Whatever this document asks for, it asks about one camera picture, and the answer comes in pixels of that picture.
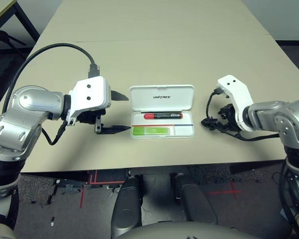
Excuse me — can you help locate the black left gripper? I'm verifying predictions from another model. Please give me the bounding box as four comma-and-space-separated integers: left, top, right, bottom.
77, 90, 132, 135

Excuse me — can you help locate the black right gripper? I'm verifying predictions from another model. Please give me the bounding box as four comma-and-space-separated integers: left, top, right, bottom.
201, 104, 240, 132

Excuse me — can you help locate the green highlighter pen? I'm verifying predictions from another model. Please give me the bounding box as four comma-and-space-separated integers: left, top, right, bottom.
132, 126, 170, 137

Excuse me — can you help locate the black marker with red cap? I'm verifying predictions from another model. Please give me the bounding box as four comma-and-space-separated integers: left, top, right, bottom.
143, 112, 184, 120

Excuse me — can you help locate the white plastic pencil case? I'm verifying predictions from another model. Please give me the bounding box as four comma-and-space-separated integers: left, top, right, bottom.
129, 84, 195, 139

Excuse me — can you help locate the grey robot right leg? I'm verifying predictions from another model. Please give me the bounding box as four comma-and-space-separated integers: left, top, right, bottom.
170, 173, 219, 224

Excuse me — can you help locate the grey robot leg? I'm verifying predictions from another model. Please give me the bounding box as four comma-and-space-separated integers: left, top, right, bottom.
170, 173, 219, 224
111, 175, 144, 237

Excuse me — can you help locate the grey robot left leg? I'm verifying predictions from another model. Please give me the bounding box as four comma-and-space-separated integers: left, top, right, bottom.
111, 175, 144, 237

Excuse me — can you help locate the grey robot torso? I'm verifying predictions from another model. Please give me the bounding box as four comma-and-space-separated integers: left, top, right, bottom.
117, 221, 262, 239

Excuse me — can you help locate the black tripod stand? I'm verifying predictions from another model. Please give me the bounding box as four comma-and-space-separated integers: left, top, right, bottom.
0, 27, 27, 58

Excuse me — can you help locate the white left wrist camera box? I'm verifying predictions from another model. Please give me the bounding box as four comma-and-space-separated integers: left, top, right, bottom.
66, 76, 113, 126

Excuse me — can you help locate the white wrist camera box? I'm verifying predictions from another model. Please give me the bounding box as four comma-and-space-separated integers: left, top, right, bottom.
217, 74, 255, 131
66, 76, 113, 126

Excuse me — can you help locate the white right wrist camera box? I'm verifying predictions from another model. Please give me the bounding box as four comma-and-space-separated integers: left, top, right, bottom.
217, 74, 255, 131

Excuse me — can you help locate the thin black floor cable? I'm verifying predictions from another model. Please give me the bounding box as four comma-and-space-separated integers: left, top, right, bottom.
271, 170, 283, 185

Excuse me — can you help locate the side table with black frame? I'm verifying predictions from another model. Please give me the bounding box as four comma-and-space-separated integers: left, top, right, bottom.
0, 0, 40, 45

